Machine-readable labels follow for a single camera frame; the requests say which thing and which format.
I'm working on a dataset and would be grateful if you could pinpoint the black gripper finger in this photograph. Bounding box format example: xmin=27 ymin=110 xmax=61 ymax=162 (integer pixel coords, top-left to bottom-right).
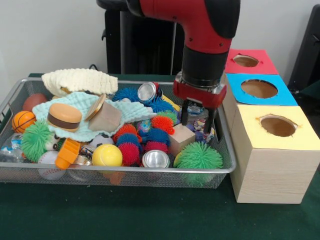
xmin=180 ymin=98 xmax=191 ymax=127
xmin=203 ymin=107 xmax=217 ymax=135

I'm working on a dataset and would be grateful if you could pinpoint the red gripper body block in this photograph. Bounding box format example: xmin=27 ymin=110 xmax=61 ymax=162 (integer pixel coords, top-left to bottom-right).
xmin=172 ymin=71 xmax=228 ymax=110

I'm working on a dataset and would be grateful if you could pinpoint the cream waffle cloth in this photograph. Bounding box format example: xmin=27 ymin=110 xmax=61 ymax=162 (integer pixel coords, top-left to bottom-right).
xmin=41 ymin=67 xmax=119 ymax=98

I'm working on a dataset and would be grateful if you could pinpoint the wooden box with three holes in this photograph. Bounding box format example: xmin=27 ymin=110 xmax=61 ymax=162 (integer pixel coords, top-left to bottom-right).
xmin=216 ymin=48 xmax=320 ymax=205

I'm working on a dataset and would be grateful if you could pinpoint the crumpled printed paper ball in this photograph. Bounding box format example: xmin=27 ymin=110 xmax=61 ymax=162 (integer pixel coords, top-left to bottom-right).
xmin=191 ymin=118 xmax=216 ymax=144

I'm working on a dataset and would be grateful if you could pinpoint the large green spiky ball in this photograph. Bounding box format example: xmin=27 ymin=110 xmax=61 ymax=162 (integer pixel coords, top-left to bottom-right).
xmin=173 ymin=141 xmax=224 ymax=187

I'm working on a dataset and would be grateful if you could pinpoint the crushed red soda can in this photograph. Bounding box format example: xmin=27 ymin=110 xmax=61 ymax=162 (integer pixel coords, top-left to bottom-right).
xmin=137 ymin=81 xmax=163 ymax=102

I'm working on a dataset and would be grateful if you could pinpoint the plain wooden block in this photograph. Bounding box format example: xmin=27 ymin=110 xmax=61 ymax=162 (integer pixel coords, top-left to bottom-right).
xmin=87 ymin=101 xmax=123 ymax=133

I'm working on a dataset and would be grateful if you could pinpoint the yellow ball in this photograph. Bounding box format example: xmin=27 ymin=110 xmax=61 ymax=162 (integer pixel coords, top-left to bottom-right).
xmin=91 ymin=144 xmax=123 ymax=168

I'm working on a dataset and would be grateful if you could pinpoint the dark green tablecloth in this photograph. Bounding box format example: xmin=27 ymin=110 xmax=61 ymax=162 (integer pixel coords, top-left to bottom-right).
xmin=0 ymin=72 xmax=320 ymax=240

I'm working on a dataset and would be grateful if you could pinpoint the light teal waffle cloth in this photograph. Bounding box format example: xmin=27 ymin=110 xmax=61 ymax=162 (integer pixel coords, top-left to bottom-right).
xmin=31 ymin=91 xmax=157 ymax=140

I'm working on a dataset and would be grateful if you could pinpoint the black chair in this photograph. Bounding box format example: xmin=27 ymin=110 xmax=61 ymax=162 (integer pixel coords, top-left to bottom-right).
xmin=287 ymin=4 xmax=320 ymax=101

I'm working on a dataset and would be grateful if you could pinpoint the toy hamburger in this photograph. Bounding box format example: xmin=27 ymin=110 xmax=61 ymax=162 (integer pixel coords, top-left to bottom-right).
xmin=46 ymin=103 xmax=83 ymax=133

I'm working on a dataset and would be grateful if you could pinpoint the orange plastic toy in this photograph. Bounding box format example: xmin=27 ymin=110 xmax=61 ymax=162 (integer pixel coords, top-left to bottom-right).
xmin=54 ymin=138 xmax=81 ymax=171

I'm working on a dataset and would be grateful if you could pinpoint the small brown football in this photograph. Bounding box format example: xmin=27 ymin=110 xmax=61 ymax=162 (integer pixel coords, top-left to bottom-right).
xmin=22 ymin=93 xmax=48 ymax=112

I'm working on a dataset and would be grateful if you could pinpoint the small orange basketball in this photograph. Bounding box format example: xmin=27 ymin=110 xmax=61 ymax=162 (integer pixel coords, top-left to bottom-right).
xmin=11 ymin=110 xmax=37 ymax=134

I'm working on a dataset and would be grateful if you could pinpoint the shallow wire mesh bin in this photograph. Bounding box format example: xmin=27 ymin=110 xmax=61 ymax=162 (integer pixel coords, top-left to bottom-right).
xmin=0 ymin=77 xmax=238 ymax=189

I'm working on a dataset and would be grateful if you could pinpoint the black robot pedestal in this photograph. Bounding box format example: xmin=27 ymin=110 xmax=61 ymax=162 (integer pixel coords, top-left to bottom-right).
xmin=96 ymin=0 xmax=186 ymax=75

